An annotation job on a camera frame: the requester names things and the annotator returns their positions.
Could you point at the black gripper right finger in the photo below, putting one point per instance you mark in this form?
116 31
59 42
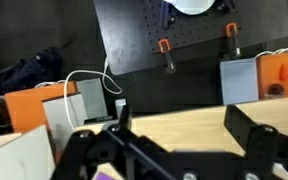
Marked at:
267 150

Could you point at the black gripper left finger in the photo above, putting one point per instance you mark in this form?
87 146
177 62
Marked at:
84 153

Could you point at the purple notebook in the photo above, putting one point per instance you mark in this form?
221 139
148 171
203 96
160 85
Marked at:
104 176

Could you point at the grey panel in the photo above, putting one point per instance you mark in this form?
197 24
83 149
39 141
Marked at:
55 120
92 98

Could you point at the small grey block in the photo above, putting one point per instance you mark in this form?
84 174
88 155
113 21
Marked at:
120 105

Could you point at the white panel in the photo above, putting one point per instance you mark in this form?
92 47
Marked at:
14 156

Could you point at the blue-grey box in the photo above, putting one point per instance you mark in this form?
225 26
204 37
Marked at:
239 81

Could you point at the dark bag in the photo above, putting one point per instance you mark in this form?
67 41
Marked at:
27 70

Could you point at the orange black clamp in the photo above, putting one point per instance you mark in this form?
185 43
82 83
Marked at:
164 46
231 30

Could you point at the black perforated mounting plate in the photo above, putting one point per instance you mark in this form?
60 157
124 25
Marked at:
124 33

